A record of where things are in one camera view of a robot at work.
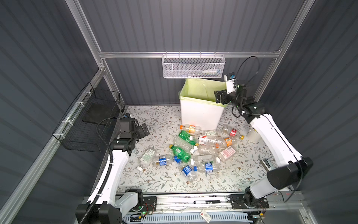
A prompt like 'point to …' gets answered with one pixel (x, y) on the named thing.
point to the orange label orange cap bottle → (191, 129)
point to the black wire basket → (78, 130)
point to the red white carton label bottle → (203, 140)
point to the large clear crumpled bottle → (186, 145)
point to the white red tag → (205, 216)
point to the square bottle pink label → (228, 152)
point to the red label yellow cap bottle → (232, 132)
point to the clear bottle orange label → (228, 142)
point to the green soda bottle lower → (184, 156)
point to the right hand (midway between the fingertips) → (225, 89)
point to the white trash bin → (208, 116)
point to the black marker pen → (207, 202)
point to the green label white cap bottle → (146, 159)
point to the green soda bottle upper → (186, 136)
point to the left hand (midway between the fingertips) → (138, 129)
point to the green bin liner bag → (202, 91)
